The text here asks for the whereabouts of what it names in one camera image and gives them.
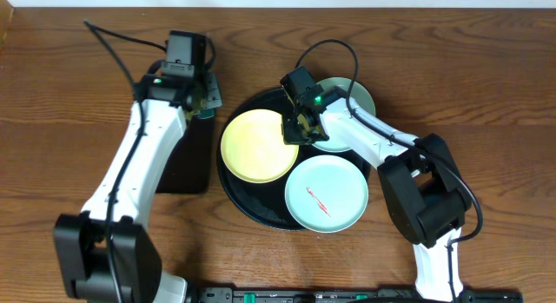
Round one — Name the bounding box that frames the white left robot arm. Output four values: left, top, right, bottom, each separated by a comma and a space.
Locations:
54, 63, 222, 302

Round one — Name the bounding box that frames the round black tray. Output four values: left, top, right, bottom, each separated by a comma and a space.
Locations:
217, 89, 371, 230

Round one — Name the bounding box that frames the light green plate with stain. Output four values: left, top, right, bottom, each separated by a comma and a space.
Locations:
284, 155, 368, 234

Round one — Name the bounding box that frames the rectangular black tray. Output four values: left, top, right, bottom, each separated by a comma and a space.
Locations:
156, 117, 215, 194

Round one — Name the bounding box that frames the yellow plate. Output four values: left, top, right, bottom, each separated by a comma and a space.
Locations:
221, 109, 299, 183

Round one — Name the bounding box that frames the green sponge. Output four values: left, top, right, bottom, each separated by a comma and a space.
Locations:
195, 109, 215, 120

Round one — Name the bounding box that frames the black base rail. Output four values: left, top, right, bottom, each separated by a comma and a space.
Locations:
196, 287, 524, 303

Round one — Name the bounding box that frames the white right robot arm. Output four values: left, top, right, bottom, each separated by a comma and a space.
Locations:
282, 85, 480, 302

